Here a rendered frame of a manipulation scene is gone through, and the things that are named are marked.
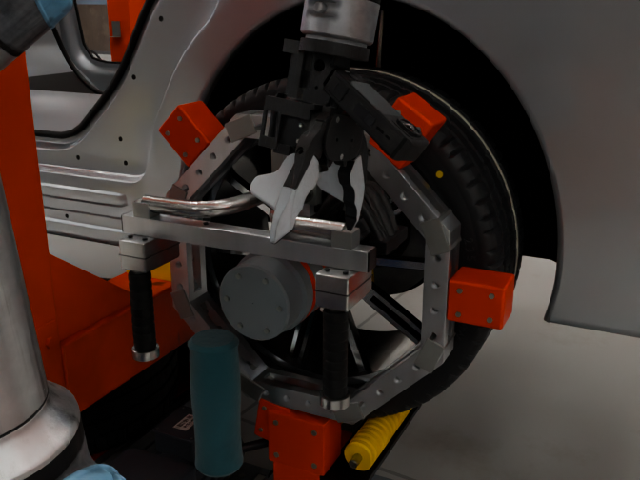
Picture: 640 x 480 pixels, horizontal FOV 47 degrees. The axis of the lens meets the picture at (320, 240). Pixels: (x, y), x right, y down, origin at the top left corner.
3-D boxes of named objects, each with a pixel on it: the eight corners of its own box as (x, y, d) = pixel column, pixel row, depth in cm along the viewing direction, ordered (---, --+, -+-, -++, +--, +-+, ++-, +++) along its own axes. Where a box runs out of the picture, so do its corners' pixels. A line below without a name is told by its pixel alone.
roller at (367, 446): (420, 405, 157) (421, 381, 155) (367, 483, 132) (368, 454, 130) (394, 399, 159) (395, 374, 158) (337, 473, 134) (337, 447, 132)
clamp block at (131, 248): (181, 256, 121) (179, 226, 120) (146, 274, 114) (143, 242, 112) (156, 252, 123) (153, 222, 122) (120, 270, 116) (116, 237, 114)
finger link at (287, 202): (236, 231, 74) (279, 158, 77) (284, 247, 71) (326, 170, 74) (222, 215, 71) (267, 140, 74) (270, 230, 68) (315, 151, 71)
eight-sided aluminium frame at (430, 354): (450, 430, 131) (469, 123, 114) (438, 450, 125) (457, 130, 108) (195, 367, 153) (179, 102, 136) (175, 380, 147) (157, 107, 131)
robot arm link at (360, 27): (392, 9, 75) (352, -6, 68) (385, 54, 76) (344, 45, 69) (330, 2, 78) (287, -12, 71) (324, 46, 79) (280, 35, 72)
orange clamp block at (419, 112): (415, 161, 121) (448, 118, 116) (398, 170, 114) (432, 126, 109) (383, 134, 122) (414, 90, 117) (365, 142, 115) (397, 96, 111)
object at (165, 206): (290, 201, 125) (290, 139, 122) (228, 231, 108) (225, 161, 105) (203, 190, 132) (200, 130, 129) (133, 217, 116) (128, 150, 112)
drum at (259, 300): (347, 305, 133) (348, 230, 128) (291, 353, 115) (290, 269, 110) (279, 291, 139) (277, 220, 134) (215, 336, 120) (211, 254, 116)
